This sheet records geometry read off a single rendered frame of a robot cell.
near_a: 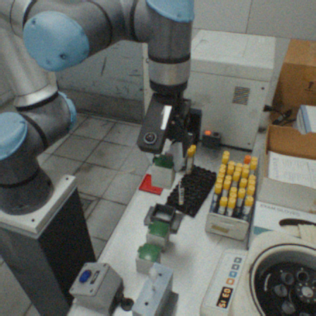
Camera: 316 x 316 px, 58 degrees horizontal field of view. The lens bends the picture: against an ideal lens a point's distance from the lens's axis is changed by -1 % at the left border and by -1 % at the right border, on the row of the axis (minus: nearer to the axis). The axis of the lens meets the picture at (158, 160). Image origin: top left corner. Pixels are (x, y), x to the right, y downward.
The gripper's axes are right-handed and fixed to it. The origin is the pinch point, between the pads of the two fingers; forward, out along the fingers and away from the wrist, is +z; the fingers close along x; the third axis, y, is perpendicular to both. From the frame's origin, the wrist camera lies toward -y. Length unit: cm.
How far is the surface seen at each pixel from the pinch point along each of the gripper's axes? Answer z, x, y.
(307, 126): 13, -37, 50
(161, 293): 9.1, -7.0, -23.1
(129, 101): 84, 83, 163
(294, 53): 1, -30, 87
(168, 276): 9.1, -7.4, -19.7
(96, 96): 85, 116, 164
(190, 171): 16.0, -3.0, 17.7
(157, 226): 12.4, -0.8, -6.9
